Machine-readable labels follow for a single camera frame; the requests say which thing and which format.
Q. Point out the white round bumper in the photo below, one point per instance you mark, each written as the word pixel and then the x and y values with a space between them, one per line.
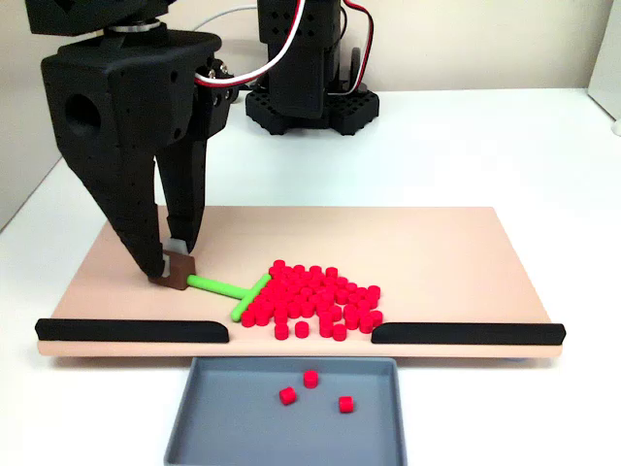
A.
pixel 616 127

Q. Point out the heap of red granules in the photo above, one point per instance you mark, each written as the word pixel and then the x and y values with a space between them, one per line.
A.
pixel 315 291

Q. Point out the white partition panel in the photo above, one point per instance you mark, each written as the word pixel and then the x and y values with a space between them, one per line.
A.
pixel 19 121
pixel 609 48

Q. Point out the green T pusher brown block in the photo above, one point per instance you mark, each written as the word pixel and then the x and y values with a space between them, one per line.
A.
pixel 218 287

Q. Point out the red cylindrical granule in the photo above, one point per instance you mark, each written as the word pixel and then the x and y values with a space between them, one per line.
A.
pixel 339 333
pixel 287 396
pixel 302 330
pixel 310 379
pixel 345 405
pixel 326 330
pixel 281 331

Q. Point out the grey tray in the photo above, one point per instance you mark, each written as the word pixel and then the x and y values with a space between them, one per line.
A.
pixel 242 427

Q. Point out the beige board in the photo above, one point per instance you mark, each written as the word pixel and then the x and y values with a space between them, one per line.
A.
pixel 436 252

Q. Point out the black foam rail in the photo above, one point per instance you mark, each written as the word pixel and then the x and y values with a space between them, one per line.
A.
pixel 131 331
pixel 466 334

